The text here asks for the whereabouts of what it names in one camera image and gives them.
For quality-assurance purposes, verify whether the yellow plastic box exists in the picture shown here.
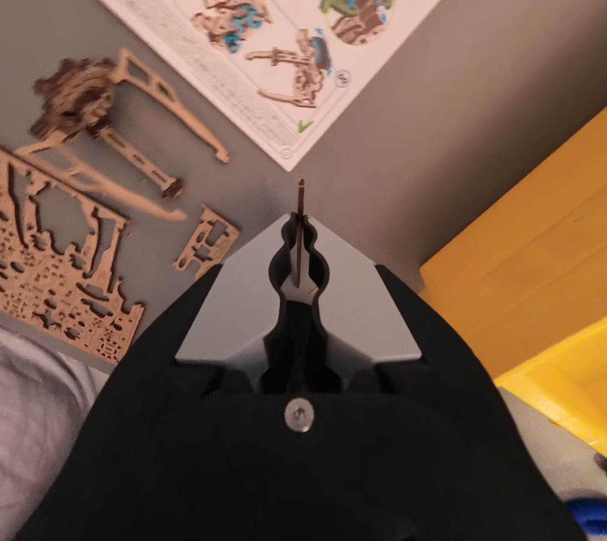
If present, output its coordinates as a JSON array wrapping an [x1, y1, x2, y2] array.
[[419, 107, 607, 457]]

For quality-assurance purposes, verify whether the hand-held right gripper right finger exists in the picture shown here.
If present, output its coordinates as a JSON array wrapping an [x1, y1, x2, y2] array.
[[298, 215, 423, 395]]

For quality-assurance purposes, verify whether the illustrated instruction booklet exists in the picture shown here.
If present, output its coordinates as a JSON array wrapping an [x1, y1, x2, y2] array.
[[19, 0, 492, 173]]

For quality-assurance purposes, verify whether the grey cloth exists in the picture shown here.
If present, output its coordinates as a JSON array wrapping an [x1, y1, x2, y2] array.
[[0, 326, 113, 541]]

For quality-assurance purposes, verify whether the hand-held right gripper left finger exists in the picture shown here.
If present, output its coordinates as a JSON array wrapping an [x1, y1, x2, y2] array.
[[175, 213, 304, 395]]

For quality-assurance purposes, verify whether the small wooden sheet fragment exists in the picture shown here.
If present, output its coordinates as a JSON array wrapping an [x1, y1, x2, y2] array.
[[173, 204, 242, 281]]

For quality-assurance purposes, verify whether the partly built wooden model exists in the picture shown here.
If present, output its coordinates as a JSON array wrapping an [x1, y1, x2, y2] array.
[[14, 47, 231, 224]]

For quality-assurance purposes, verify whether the punched-out wooden parts sheet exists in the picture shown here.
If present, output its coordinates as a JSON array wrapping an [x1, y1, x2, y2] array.
[[0, 146, 146, 365]]

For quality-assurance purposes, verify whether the thin wooden part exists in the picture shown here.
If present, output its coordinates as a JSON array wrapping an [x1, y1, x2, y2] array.
[[294, 178, 307, 289]]

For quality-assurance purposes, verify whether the blue object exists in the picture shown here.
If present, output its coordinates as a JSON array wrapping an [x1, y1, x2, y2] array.
[[566, 495, 607, 538]]

